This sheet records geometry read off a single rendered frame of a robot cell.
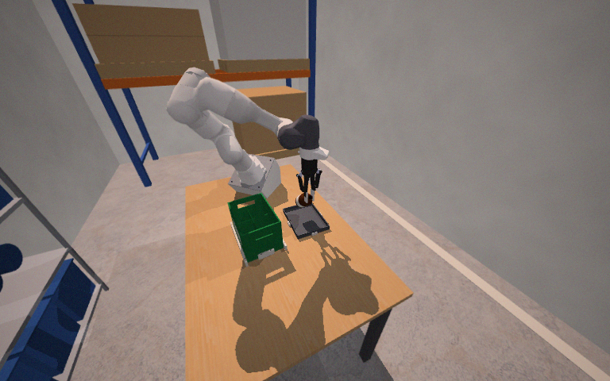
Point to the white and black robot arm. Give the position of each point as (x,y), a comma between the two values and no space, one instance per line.
(197,89)

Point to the green plastic crate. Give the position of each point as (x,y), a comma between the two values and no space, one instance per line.
(258,226)

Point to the brown glass bottle with white label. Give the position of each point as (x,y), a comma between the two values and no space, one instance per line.
(299,201)

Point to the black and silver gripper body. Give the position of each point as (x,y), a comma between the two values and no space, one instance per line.
(308,166)

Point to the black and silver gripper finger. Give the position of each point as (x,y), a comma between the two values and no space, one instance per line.
(315,182)
(303,186)

